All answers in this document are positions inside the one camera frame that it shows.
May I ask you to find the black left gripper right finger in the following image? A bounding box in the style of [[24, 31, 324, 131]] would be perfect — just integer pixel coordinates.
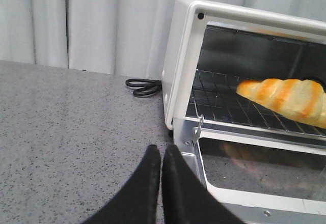
[[161, 145, 243, 223]]

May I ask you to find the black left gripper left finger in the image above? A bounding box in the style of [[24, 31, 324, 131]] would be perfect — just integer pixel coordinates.
[[84, 145, 161, 223]]

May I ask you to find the glass oven door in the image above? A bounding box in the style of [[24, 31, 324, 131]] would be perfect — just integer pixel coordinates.
[[173, 118, 325, 223]]

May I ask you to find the golden croissant bread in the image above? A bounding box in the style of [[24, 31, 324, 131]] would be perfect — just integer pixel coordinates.
[[236, 78, 325, 129]]

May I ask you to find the white Toshiba toaster oven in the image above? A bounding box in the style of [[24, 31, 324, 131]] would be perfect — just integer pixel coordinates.
[[161, 0, 325, 130]]

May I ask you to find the grey pleated curtain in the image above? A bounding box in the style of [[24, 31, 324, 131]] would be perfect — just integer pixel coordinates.
[[1, 0, 325, 78]]

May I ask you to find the metal wire oven rack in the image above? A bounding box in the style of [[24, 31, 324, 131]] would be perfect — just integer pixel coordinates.
[[186, 69, 325, 140]]

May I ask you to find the black power cable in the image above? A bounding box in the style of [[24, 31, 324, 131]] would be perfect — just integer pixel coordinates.
[[125, 78, 163, 99]]

